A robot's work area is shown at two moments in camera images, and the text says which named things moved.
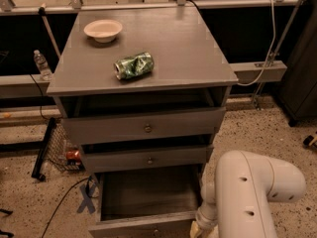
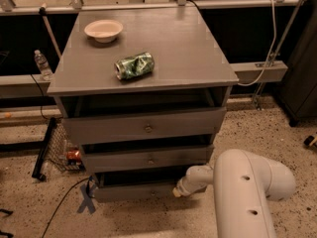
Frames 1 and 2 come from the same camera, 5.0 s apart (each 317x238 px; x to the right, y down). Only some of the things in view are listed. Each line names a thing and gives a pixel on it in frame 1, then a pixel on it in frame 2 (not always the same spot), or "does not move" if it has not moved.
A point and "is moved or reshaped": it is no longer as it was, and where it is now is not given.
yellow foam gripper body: x=205 y=220 → x=186 y=185
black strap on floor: x=6 y=212 does not move
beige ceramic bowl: x=102 y=30 does not move
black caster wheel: x=308 y=139 does not move
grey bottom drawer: x=147 y=203 is moved or reshaped
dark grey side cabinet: x=299 y=88 does not move
